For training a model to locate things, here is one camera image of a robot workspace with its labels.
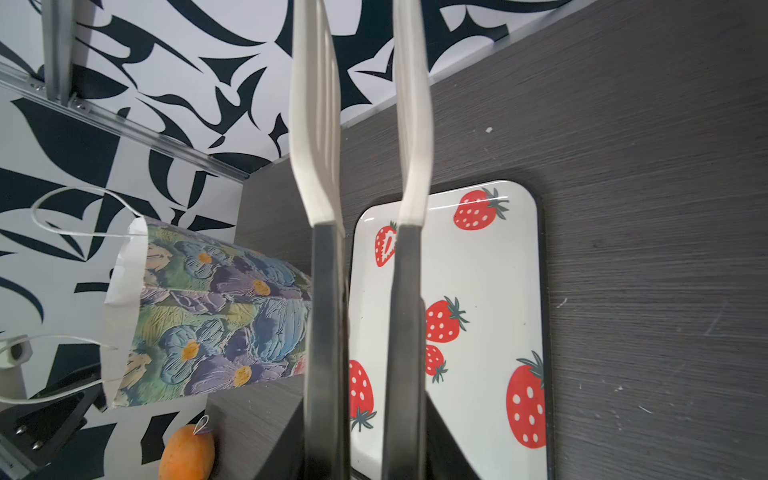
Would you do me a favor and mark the orange plush toy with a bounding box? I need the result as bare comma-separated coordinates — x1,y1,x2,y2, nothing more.
158,415,216,480

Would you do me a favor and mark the right gripper white spatula right finger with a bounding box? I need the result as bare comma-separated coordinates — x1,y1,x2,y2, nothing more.
381,1,434,479

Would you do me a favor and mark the floral white paper bag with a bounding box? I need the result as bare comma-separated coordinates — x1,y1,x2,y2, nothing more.
94,213,312,409

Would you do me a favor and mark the white strawberry tray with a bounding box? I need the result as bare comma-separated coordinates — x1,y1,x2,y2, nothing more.
349,180,553,479

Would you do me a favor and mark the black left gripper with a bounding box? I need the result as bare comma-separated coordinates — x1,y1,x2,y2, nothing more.
1,364,105,479

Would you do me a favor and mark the right gripper white spatula left finger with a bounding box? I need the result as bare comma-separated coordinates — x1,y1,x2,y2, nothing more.
289,1,350,479

